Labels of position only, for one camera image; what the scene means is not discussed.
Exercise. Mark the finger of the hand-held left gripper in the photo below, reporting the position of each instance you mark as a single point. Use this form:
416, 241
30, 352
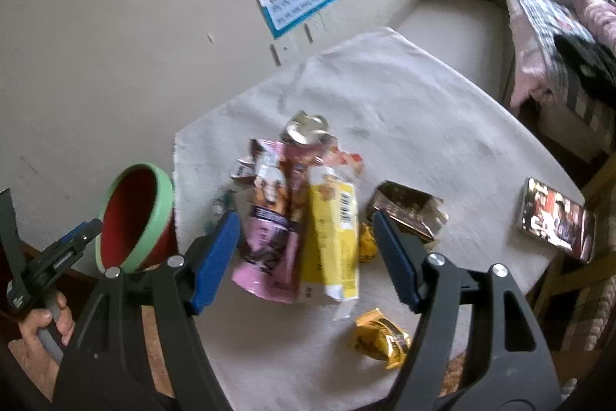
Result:
79, 234

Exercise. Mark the white table cloth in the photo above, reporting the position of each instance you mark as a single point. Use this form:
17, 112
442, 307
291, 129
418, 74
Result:
409, 103

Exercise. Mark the red bin with green rim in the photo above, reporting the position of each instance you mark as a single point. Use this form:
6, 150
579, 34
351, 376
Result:
130, 218

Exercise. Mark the pink strawberry snack packet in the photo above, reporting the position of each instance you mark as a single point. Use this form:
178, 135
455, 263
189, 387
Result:
344, 159

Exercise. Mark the brown gold box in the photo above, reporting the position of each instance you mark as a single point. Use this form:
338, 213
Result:
404, 204

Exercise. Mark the black cloth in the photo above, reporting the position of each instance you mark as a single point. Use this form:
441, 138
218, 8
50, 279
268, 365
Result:
584, 59

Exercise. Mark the person's left hand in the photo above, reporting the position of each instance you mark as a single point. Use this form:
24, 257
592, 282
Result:
36, 322

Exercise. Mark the yellow candy wrapper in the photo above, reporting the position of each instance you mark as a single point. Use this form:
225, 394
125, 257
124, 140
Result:
368, 245

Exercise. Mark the yellow snack packet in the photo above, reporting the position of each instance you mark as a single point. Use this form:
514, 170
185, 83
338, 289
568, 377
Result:
329, 247

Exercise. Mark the crumpled silver wrapper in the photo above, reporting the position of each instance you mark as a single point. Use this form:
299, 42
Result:
308, 128

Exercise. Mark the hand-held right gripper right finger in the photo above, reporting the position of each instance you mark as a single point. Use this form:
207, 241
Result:
394, 261

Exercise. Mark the gold brown snack wrapper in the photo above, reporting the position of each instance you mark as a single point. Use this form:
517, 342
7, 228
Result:
380, 336

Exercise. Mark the person's left forearm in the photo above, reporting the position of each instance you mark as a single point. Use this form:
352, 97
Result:
31, 375

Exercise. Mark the pink bed sheet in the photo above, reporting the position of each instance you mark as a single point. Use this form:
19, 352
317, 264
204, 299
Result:
532, 79

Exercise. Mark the smartphone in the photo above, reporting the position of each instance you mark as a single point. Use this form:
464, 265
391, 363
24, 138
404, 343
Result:
553, 218

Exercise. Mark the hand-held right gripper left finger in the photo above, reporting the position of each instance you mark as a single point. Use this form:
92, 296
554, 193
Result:
216, 261

